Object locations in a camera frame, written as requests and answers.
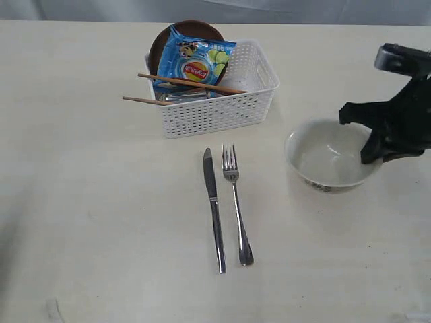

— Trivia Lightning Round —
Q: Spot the white plastic perforated basket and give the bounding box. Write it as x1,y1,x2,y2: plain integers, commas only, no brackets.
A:
159,39,279,139

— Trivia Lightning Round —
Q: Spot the shiny metal cup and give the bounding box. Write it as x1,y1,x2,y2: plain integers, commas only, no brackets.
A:
158,89,216,104

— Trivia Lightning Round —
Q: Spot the brown round plate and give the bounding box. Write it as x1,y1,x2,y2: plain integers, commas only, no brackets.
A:
147,20,224,75

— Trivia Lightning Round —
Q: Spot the silver metal fork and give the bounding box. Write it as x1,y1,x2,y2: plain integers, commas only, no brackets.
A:
222,145,254,266

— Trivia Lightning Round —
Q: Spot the wooden chopstick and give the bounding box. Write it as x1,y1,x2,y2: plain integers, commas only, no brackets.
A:
137,73,247,94
122,96,173,106

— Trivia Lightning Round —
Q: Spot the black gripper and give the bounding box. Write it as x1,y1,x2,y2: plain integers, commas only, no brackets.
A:
339,79,430,164

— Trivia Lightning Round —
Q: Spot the blue chip bag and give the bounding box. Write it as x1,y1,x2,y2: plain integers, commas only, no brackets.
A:
157,25,236,85

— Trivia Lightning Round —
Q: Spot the silver table knife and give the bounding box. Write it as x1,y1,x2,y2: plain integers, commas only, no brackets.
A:
203,148,226,274

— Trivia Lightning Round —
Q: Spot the white ceramic bowl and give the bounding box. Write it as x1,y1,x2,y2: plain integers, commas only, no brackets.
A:
284,119,383,194

